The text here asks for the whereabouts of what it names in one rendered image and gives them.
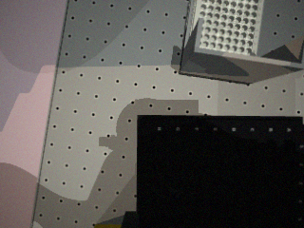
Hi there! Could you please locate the white well plate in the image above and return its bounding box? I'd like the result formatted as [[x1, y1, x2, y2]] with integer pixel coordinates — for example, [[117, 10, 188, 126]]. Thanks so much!
[[189, 0, 264, 56]]

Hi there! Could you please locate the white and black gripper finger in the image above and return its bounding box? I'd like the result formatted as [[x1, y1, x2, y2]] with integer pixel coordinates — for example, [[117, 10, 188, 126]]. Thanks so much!
[[121, 211, 140, 228]]

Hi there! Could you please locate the grey perforated base plate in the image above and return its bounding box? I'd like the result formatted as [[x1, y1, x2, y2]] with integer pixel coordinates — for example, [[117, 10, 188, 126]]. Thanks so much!
[[30, 0, 304, 228]]

